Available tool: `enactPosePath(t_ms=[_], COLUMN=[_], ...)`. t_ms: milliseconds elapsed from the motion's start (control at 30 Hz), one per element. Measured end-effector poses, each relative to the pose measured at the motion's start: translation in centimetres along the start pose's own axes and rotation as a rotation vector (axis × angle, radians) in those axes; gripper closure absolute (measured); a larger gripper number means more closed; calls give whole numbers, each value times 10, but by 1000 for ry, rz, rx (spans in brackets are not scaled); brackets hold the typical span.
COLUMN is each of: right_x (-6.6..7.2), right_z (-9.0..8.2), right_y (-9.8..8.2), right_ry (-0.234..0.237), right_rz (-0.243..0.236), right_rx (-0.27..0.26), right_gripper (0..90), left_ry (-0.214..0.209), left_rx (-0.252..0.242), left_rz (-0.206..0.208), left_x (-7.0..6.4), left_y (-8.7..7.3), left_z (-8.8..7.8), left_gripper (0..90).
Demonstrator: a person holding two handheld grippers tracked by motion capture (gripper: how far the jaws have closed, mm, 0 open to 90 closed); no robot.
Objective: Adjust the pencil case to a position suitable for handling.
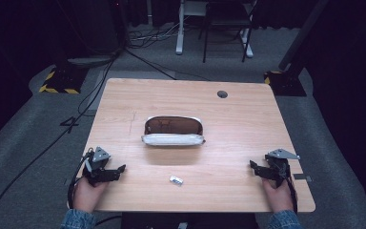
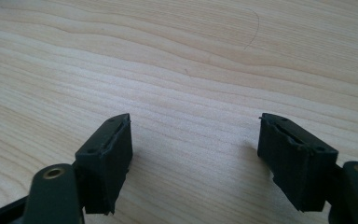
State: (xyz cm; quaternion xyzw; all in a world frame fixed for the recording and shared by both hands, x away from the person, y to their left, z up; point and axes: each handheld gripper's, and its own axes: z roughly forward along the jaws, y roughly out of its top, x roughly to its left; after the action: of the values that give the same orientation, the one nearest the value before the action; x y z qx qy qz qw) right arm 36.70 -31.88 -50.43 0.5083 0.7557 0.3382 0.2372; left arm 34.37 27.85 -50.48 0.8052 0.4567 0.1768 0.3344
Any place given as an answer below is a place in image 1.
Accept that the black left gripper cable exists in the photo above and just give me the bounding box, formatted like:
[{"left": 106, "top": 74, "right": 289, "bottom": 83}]
[{"left": 67, "top": 148, "right": 95, "bottom": 210}]

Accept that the dark slanted stand pole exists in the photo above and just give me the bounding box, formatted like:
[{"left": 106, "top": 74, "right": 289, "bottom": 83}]
[{"left": 277, "top": 0, "right": 331, "bottom": 72}]

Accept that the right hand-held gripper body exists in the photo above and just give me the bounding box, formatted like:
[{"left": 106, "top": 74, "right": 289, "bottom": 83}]
[{"left": 264, "top": 148, "right": 301, "bottom": 189}]

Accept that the thin black floor cable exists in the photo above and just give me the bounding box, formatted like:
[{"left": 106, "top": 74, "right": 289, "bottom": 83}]
[{"left": 123, "top": 47, "right": 211, "bottom": 82}]

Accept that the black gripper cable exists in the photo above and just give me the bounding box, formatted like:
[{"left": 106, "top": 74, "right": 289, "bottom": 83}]
[
  {"left": 67, "top": 148, "right": 95, "bottom": 210},
  {"left": 285, "top": 163, "right": 299, "bottom": 214}
]

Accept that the small white eraser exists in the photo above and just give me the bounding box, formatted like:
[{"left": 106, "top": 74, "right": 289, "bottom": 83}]
[{"left": 169, "top": 175, "right": 185, "bottom": 187}]

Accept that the person's left hand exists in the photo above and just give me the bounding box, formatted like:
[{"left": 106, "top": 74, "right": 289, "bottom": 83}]
[{"left": 72, "top": 176, "right": 110, "bottom": 214}]

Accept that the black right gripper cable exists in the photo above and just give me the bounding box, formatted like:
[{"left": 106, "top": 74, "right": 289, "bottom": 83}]
[{"left": 285, "top": 163, "right": 299, "bottom": 214}]

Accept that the person's right hand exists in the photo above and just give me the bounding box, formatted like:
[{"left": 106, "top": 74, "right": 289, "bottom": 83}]
[{"left": 261, "top": 177, "right": 295, "bottom": 214}]

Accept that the white pencil case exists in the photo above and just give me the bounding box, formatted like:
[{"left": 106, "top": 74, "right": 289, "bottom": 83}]
[{"left": 140, "top": 114, "right": 206, "bottom": 147}]

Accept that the stand base with hazard stripes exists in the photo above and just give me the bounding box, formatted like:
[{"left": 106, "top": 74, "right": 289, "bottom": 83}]
[
  {"left": 38, "top": 65, "right": 90, "bottom": 95},
  {"left": 263, "top": 70, "right": 308, "bottom": 97}
]

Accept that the dark tape strip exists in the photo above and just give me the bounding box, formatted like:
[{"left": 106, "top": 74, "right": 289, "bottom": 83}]
[{"left": 293, "top": 173, "right": 313, "bottom": 183}]

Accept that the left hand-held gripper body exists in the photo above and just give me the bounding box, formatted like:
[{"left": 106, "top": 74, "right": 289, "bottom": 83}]
[{"left": 83, "top": 146, "right": 112, "bottom": 187}]

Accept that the long black floor cable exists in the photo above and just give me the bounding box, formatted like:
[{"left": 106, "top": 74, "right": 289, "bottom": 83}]
[{"left": 0, "top": 52, "right": 122, "bottom": 229}]

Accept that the white desk frame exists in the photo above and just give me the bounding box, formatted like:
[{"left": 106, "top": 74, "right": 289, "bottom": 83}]
[{"left": 174, "top": 0, "right": 254, "bottom": 59}]

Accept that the black chair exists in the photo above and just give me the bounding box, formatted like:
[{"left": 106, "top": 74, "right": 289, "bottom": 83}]
[{"left": 197, "top": 0, "right": 259, "bottom": 64}]

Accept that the bundle of floor cables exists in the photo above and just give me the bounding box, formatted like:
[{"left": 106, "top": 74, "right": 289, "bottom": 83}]
[{"left": 127, "top": 22, "right": 180, "bottom": 50}]

